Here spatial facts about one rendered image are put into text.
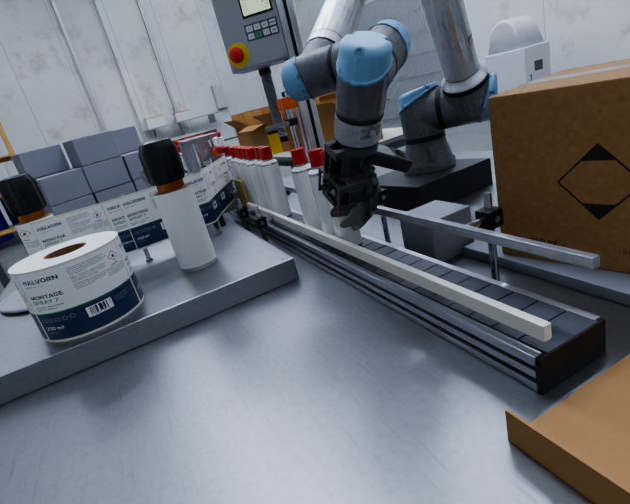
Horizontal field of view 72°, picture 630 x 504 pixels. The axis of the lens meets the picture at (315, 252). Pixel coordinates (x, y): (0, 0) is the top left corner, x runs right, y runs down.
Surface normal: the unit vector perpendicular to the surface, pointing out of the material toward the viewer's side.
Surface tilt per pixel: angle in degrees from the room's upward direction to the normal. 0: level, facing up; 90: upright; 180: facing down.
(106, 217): 90
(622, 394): 0
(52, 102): 90
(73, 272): 90
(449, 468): 0
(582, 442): 0
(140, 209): 90
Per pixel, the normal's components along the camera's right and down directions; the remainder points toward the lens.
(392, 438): -0.24, -0.91
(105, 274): 0.86, -0.04
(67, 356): 0.43, 0.22
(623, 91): -0.77, 0.39
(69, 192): 0.68, 0.10
